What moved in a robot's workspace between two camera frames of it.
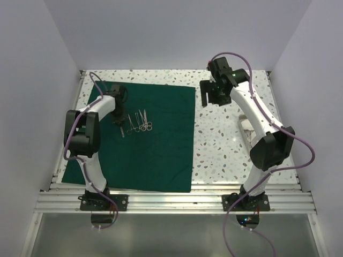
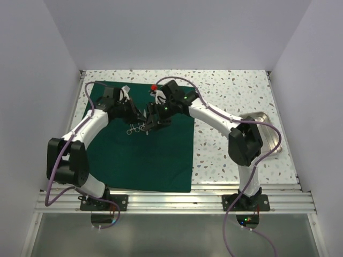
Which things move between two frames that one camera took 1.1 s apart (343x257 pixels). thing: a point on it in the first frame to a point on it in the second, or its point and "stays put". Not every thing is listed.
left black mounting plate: [100, 202] stays put
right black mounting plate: [259, 203] stays put
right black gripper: [222, 101] to [154, 108]
